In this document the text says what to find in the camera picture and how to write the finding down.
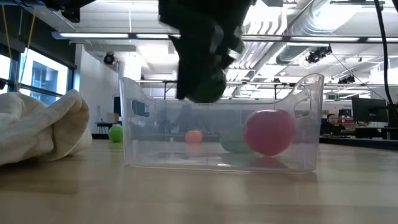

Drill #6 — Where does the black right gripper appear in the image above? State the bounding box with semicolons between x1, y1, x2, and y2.
158;0;254;100

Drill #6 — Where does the striped toy watermelon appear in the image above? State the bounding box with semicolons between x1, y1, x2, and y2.
188;70;228;104

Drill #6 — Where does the orange toy fruit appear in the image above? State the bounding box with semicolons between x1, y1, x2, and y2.
184;129;203;144

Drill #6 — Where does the light green toy cabbage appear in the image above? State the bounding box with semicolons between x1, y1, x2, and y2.
219;124;253;154

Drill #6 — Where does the clear plastic container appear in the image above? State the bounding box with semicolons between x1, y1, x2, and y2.
119;73;325;174

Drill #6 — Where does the smooth green toy fruit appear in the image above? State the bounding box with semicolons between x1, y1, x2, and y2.
108;124;124;144

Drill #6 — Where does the long ceiling light strip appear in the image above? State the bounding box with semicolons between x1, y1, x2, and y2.
51;30;398;44

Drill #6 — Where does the person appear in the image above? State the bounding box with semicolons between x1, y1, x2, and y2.
320;113;346;135

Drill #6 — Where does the black computer monitor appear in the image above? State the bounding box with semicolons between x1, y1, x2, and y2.
351;96;389;123

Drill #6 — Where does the white checked cloth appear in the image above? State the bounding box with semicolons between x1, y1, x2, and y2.
0;89;93;166

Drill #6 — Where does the silver ventilation duct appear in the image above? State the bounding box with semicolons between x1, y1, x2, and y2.
275;0;336;65

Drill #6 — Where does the black ceiling camera cluster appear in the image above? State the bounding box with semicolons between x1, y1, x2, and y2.
305;45;333;64

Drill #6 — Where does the hanging black cable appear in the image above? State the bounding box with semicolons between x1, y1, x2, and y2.
373;0;396;106

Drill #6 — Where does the window with dark frame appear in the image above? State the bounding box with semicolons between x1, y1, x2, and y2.
0;46;75;105

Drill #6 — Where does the yellow hanging cord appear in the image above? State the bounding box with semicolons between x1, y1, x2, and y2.
18;9;37;91

